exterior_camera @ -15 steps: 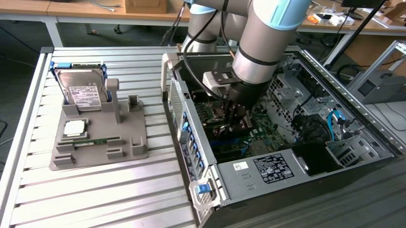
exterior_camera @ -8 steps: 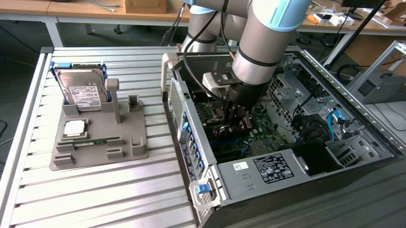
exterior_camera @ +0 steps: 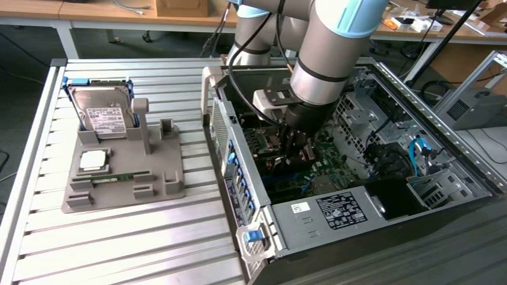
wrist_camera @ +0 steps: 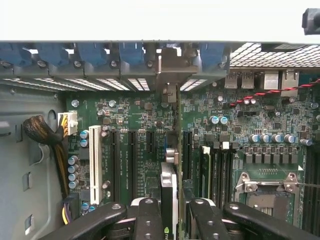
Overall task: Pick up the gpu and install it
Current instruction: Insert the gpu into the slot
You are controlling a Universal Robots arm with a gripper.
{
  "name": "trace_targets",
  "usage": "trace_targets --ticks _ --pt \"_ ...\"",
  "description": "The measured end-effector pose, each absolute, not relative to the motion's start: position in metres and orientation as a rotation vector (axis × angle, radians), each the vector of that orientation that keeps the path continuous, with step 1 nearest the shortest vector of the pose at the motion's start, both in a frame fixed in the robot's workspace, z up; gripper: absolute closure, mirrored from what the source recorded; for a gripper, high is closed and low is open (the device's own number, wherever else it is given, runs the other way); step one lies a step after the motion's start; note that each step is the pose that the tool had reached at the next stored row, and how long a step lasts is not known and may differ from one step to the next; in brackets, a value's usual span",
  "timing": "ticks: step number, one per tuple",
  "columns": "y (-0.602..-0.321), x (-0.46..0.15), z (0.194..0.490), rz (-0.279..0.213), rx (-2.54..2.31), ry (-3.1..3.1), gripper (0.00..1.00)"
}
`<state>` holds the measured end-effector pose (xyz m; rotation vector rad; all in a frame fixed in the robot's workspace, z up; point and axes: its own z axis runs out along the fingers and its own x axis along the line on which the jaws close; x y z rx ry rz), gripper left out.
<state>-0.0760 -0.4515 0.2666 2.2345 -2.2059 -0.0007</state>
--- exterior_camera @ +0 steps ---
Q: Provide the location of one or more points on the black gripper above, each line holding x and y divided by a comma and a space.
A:
308, 118

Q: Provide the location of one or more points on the graphics card with metal bracket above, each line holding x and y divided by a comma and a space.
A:
295, 166

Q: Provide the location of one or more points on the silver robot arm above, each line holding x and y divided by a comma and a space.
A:
328, 53

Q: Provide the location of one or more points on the CPU socket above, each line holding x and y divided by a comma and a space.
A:
273, 139

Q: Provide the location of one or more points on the perforated metal drive cage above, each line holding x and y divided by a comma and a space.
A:
360, 121

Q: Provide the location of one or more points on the green motherboard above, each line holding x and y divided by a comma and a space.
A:
332, 166

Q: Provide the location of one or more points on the gray chipset heatsink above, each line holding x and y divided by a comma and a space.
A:
324, 184

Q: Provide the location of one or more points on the gray power supply unit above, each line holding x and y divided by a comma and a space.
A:
300, 231

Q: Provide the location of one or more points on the orange and black box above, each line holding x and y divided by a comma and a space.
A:
397, 23

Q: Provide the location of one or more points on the gray metal disk bay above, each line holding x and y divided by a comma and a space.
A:
435, 190

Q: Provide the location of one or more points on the gray computer tower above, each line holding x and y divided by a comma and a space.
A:
475, 112

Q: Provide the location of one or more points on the blue case latch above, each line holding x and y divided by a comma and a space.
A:
253, 236

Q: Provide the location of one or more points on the white small box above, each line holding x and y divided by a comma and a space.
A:
425, 26

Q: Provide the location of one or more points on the black stand pole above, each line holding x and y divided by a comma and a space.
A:
447, 38

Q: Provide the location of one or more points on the brown cardboard box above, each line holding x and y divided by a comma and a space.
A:
181, 9

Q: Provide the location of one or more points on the gray parts rack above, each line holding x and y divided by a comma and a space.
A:
118, 160

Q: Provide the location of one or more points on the open black PC case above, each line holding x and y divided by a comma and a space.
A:
300, 267

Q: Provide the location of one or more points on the black monitor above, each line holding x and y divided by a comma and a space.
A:
447, 3

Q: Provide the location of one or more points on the green RAM stick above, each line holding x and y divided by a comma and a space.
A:
114, 177

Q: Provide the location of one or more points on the hard disk with blue carrier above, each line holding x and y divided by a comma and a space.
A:
98, 104

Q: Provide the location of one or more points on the silver CPU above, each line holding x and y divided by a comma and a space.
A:
92, 160

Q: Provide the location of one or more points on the open cardboard carton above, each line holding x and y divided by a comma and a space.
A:
495, 17

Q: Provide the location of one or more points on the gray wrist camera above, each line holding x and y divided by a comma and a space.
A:
263, 102

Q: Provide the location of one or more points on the wooden desk white frame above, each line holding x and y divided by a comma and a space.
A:
400, 35
30, 7

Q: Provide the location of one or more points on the aluminium profile frame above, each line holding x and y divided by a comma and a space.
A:
480, 71

